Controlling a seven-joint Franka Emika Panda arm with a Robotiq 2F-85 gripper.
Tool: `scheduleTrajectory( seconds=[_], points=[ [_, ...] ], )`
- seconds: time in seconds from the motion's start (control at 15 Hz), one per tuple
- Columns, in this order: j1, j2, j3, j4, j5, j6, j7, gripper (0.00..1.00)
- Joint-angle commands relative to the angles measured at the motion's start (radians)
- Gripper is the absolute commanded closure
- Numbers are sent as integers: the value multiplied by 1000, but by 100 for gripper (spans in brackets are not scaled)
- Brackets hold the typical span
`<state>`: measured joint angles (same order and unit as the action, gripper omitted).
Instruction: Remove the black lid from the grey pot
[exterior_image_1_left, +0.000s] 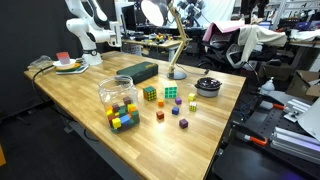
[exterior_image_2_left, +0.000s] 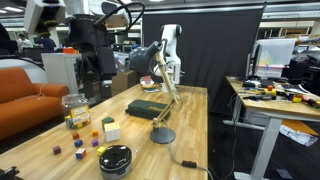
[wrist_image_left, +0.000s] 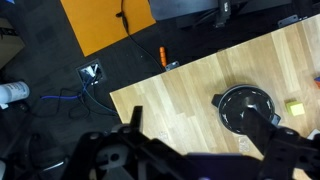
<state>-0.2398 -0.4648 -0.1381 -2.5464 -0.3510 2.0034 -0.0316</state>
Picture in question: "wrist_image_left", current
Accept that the black pot lid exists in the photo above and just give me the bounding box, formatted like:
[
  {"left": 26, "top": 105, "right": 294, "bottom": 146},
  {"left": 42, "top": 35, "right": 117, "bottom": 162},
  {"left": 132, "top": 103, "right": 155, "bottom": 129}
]
[{"left": 218, "top": 85, "right": 276, "bottom": 134}]

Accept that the grey pot with black handles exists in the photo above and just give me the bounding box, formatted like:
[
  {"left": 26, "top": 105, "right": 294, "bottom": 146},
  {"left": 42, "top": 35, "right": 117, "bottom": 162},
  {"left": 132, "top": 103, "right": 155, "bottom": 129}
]
[{"left": 211, "top": 83, "right": 282, "bottom": 136}]

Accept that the yellow-green wooden cube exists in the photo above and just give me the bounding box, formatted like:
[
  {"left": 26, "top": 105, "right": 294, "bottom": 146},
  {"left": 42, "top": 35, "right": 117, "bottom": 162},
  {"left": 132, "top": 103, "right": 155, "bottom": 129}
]
[{"left": 285, "top": 99, "right": 306, "bottom": 117}]

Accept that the brown cardboard box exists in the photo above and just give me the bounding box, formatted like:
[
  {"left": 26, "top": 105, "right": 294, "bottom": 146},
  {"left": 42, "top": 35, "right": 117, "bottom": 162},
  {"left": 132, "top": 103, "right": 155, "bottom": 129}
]
[{"left": 0, "top": 18, "right": 26, "bottom": 69}]

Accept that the black floor cable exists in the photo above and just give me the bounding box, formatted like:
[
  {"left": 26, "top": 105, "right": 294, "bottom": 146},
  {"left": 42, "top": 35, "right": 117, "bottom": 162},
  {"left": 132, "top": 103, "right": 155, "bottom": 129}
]
[{"left": 115, "top": 0, "right": 166, "bottom": 73}]

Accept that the floor outlet box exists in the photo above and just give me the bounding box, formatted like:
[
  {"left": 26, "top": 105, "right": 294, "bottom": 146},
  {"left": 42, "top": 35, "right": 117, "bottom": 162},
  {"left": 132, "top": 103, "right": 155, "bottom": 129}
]
[{"left": 75, "top": 59, "right": 107, "bottom": 86}]

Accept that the clear plastic wrapper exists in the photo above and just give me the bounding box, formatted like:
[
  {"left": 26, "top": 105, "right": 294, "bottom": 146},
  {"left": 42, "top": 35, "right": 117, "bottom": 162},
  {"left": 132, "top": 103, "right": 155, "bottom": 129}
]
[
  {"left": 158, "top": 130, "right": 170, "bottom": 141},
  {"left": 237, "top": 136, "right": 251, "bottom": 153}
]

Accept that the blue cable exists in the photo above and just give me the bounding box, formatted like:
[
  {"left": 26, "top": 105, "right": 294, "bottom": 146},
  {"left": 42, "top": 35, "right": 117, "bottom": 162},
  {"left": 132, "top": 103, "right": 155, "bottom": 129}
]
[{"left": 40, "top": 78, "right": 119, "bottom": 116}]

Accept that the orange floor mat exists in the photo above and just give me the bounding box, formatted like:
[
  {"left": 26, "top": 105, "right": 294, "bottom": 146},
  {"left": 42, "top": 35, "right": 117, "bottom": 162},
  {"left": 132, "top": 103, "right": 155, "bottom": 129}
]
[{"left": 59, "top": 0, "right": 157, "bottom": 58}]

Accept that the orange-handled clamp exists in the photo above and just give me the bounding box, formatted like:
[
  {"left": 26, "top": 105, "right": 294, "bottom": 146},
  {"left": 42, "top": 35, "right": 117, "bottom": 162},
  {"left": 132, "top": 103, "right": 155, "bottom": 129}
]
[{"left": 159, "top": 46, "right": 168, "bottom": 68}]

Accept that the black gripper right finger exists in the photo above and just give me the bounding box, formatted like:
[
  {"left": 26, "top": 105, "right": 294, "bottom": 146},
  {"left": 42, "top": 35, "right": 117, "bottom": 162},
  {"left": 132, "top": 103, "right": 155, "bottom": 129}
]
[{"left": 243, "top": 107, "right": 320, "bottom": 180}]

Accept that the metal table bracket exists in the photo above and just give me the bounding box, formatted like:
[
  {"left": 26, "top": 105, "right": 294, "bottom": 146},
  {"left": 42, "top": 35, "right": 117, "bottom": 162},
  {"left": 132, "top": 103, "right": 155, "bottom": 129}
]
[
  {"left": 277, "top": 14, "right": 299, "bottom": 28},
  {"left": 164, "top": 60, "right": 180, "bottom": 72}
]

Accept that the black equipment base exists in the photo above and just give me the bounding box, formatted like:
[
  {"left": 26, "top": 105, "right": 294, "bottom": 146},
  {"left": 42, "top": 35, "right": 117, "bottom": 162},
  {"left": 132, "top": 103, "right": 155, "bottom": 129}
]
[{"left": 148, "top": 0, "right": 293, "bottom": 29}]

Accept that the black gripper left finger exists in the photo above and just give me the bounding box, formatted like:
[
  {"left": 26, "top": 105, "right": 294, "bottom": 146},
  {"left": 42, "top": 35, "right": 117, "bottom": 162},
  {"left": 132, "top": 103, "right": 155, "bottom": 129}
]
[{"left": 63, "top": 105, "right": 201, "bottom": 180}]

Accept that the white spray bottle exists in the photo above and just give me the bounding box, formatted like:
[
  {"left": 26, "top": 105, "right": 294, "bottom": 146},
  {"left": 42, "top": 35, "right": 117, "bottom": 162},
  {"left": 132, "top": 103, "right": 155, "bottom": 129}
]
[{"left": 0, "top": 80, "right": 31, "bottom": 105}]

